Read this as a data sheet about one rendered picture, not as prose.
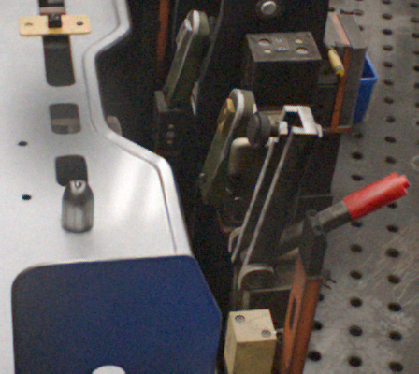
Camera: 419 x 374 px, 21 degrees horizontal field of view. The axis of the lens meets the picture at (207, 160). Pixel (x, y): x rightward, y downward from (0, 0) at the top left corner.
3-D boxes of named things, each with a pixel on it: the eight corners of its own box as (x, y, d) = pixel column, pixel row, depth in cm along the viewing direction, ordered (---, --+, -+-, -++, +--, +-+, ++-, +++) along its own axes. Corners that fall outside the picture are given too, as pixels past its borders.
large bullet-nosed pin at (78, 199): (60, 222, 112) (60, 171, 108) (92, 221, 113) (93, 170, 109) (62, 245, 110) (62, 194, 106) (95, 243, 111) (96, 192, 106)
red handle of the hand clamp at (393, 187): (233, 238, 101) (395, 156, 97) (244, 252, 102) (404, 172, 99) (242, 272, 97) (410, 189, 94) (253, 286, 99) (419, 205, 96)
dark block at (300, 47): (210, 311, 143) (244, 31, 116) (265, 308, 144) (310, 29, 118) (218, 342, 139) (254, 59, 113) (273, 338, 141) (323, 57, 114)
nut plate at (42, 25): (19, 35, 134) (19, 27, 133) (18, 18, 137) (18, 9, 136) (91, 34, 135) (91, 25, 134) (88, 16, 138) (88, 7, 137)
